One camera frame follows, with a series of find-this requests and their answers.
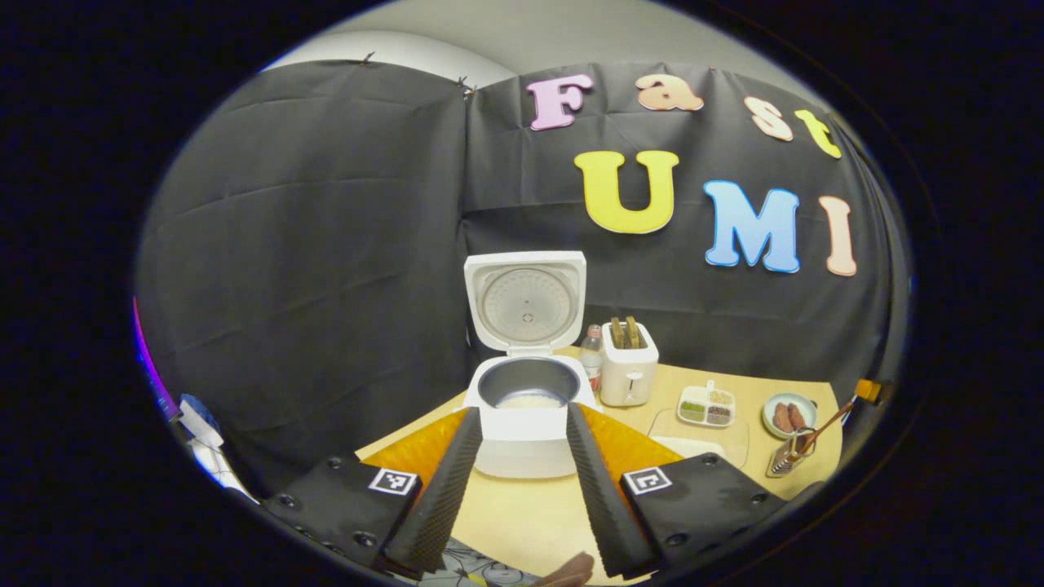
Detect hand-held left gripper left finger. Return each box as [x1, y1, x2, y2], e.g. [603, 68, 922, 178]
[259, 406, 484, 576]

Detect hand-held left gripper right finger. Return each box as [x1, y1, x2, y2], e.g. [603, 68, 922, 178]
[565, 401, 788, 580]

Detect brown wooden spoon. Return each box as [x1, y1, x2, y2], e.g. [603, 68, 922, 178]
[787, 397, 859, 456]

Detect white rice cooker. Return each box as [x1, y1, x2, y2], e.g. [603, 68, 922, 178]
[462, 250, 599, 479]

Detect metal mesh chopstick holder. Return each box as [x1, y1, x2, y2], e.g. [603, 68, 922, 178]
[767, 432, 816, 479]

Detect green round plate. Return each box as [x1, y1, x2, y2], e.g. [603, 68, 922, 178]
[762, 392, 818, 439]

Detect white toaster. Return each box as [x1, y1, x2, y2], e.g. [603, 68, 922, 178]
[599, 320, 660, 408]

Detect small clear bottle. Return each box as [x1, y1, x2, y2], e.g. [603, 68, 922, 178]
[579, 324, 605, 393]

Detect white divided grain dish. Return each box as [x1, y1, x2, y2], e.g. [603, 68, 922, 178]
[677, 380, 737, 429]

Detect white papers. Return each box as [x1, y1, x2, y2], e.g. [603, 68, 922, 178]
[192, 416, 255, 495]

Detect blue object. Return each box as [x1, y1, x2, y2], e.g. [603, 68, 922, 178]
[178, 394, 221, 438]

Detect black backdrop cloth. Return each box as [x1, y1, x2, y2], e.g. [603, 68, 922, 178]
[135, 59, 910, 498]

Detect computer monitor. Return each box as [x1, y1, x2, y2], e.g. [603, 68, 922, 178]
[132, 298, 177, 421]

